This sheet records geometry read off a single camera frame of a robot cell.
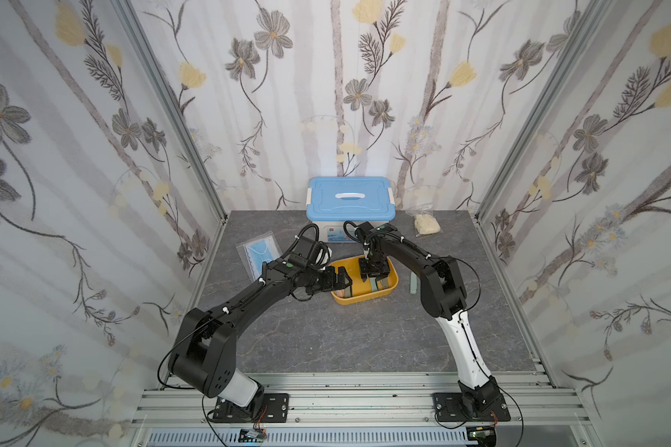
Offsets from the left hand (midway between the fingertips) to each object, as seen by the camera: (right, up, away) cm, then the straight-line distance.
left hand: (344, 281), depth 83 cm
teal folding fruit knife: (+11, -3, +15) cm, 19 cm away
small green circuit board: (-25, -38, -12) cm, 47 cm away
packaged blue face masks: (-34, +9, +24) cm, 43 cm away
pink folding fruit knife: (-1, -6, +12) cm, 13 cm away
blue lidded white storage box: (-4, +27, +20) cm, 34 cm away
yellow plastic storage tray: (+6, -5, +13) cm, 15 cm away
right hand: (+11, +2, +16) cm, 19 cm away
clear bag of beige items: (+34, +30, +38) cm, 60 cm away
